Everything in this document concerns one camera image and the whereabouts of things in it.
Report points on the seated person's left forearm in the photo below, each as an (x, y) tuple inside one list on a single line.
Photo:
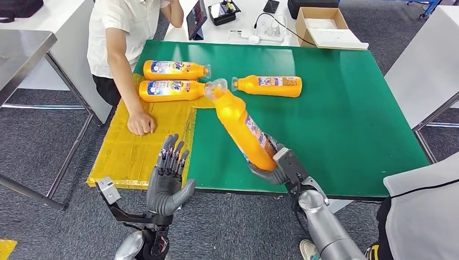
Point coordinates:
[(174, 14)]

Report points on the white desk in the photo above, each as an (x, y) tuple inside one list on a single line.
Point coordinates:
[(71, 71), (247, 18)]

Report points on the seated person's right forearm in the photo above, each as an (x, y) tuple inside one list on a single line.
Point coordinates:
[(127, 93)]

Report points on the black bag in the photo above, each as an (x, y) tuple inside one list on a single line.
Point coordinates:
[(18, 7)]

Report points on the black tray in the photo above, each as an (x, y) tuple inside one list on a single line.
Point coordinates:
[(219, 19)]

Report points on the orange detergent bottle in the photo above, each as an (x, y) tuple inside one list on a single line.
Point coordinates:
[(236, 122), (193, 91), (197, 70), (251, 85)]

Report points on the blue metal frame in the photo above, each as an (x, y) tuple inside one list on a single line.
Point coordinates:
[(427, 9)]

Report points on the dark tablet on stand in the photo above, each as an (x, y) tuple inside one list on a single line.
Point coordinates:
[(197, 16)]

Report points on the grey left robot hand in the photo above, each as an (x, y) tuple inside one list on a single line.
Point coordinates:
[(163, 193)]

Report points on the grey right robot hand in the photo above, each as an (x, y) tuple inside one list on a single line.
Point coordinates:
[(269, 176)]

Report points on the white box lid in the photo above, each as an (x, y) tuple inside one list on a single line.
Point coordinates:
[(337, 38)]

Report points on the yellow black tool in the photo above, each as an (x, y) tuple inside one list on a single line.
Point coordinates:
[(228, 5)]

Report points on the yellow plastic wrapped sheet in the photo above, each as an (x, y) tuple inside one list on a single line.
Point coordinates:
[(118, 158)]

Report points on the white table with steel legs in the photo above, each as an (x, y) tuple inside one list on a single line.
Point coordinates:
[(423, 71)]

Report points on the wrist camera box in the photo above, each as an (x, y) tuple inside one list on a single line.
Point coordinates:
[(292, 167), (108, 190)]

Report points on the yellow plastic scrap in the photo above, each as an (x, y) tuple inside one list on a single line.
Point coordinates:
[(6, 249)]

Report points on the open cardboard box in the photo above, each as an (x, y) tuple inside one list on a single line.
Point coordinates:
[(300, 28)]

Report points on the white charger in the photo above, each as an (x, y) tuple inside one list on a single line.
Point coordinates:
[(253, 38)]

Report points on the white table leg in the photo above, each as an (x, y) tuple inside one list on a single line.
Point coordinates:
[(340, 205)]

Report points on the white foam insert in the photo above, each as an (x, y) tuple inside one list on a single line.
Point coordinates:
[(321, 23)]

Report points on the seated person's right hand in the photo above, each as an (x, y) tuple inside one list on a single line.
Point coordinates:
[(141, 123)]

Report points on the seated person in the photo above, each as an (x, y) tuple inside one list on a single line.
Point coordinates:
[(114, 36)]

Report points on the standing person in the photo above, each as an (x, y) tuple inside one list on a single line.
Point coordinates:
[(423, 215)]

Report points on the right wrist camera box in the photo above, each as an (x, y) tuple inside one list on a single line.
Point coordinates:
[(292, 167)]

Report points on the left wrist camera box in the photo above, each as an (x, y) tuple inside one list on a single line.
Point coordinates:
[(108, 190)]

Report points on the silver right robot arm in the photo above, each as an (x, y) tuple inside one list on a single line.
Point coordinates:
[(322, 222)]

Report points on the black phone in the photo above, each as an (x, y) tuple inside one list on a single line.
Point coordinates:
[(271, 5)]

